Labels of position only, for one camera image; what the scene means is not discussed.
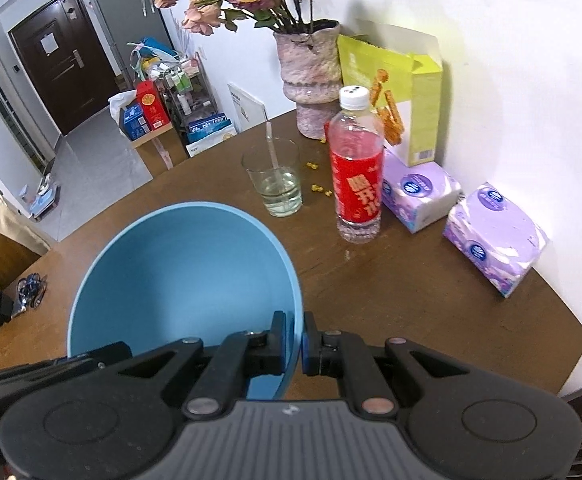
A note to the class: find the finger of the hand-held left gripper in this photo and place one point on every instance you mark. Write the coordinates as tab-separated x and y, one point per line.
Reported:
86	357

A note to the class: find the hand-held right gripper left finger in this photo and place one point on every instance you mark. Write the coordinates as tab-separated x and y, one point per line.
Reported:
278	345

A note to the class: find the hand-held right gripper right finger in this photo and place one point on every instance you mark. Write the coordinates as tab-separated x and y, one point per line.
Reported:
308	345

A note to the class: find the small blue bowl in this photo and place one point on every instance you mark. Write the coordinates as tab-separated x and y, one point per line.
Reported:
181	280

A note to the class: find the wooden chair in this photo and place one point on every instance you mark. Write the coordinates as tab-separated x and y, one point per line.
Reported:
6	270

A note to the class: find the drinking glass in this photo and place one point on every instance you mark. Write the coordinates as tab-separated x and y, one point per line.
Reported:
276	195

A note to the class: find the beige jacket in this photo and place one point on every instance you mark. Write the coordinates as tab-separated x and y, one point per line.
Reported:
11	225

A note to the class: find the red label water bottle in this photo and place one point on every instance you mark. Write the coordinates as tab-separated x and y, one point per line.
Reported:
356	185

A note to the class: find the scattered yellow snack crumbs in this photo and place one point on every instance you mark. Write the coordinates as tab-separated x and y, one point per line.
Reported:
313	164

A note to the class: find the purple tissue pack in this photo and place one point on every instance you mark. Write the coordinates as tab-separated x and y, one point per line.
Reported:
421	190
496	235

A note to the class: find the clear stirring stick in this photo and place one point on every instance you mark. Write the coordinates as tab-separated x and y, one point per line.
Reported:
272	150

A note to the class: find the cardboard box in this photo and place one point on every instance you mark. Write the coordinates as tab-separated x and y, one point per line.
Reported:
156	147

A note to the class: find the blue white carton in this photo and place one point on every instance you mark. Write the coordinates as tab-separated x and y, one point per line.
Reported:
208	124

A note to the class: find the white board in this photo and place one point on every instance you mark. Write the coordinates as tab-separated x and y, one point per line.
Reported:
246	107

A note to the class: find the blue box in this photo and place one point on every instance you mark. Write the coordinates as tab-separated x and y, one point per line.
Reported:
136	122

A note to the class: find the white plastic bag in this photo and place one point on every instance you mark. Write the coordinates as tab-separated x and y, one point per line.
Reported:
118	102

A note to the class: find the sliding glass door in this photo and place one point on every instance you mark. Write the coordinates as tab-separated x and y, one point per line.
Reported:
6	110

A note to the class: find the red box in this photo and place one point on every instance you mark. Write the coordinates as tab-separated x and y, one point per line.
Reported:
153	105

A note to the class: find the yellow-green snack box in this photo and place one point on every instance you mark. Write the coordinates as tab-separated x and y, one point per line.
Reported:
426	110

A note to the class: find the pink textured vase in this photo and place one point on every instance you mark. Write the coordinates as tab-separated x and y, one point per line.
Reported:
311	75

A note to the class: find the dark brown door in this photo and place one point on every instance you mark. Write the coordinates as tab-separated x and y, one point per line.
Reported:
56	60

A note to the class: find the blue plastic bag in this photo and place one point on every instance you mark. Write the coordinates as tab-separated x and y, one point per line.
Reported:
153	55

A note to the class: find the grey refrigerator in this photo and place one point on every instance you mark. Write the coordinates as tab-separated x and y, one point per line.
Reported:
121	10

